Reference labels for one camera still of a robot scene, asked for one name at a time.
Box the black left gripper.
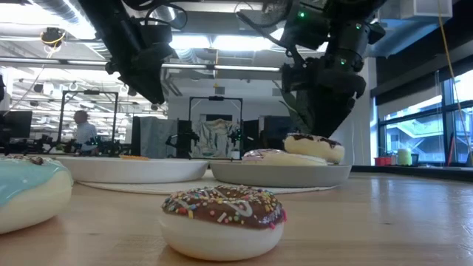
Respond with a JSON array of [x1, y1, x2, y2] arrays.
[[104, 41, 175, 106]]

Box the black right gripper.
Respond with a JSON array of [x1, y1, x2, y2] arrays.
[[280, 55, 367, 139]]

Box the chocolate white drizzle donut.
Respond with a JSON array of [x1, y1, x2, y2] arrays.
[[283, 132, 346, 165]]

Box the pink drizzle donut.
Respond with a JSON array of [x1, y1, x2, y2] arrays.
[[241, 148, 328, 167]]

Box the small chocolate sprinkle donut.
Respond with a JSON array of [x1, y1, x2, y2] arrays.
[[159, 185, 287, 262]]

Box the green spiky succulent plant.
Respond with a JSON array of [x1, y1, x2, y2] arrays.
[[272, 79, 315, 136]]

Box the gray partition panel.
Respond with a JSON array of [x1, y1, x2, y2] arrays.
[[138, 116, 179, 160]]

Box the pale crumpled cloth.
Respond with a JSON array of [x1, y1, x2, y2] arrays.
[[191, 118, 242, 160]]

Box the gray plate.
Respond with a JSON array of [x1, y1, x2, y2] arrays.
[[208, 160, 353, 188]]

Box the person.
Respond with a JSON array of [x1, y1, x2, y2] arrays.
[[71, 109, 99, 154]]

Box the white plate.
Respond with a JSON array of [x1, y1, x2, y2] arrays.
[[54, 154, 210, 185]]

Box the pale green cylinder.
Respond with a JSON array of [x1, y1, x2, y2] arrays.
[[396, 148, 413, 167]]

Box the large round white tray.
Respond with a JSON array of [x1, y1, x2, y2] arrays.
[[76, 168, 336, 196]]

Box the black monitor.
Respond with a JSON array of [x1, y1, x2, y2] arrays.
[[0, 110, 34, 140]]

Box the mint green drizzle donut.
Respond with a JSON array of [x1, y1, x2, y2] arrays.
[[0, 154, 74, 235]]

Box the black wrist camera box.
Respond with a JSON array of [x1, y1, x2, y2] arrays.
[[139, 23, 174, 47]]

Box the black background rig frame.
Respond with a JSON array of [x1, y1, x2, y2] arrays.
[[165, 95, 256, 160], [55, 89, 120, 155]]

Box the ceiling mounted camera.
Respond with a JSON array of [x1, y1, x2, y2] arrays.
[[39, 27, 67, 49]]

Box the yellow hanging cable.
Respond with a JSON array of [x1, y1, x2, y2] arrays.
[[437, 0, 473, 158]]

